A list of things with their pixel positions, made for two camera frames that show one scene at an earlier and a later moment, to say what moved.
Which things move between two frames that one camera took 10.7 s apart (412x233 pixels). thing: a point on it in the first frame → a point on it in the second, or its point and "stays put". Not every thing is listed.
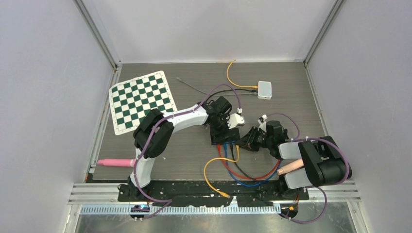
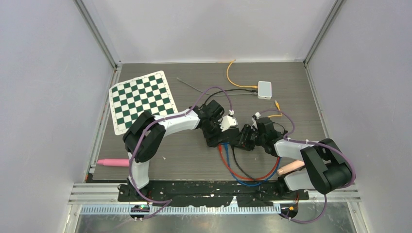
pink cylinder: x=117 y=162 stays put
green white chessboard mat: x=131 y=100 stays put
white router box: x=265 y=90 stays put
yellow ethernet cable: x=221 y=193 → x=278 y=107
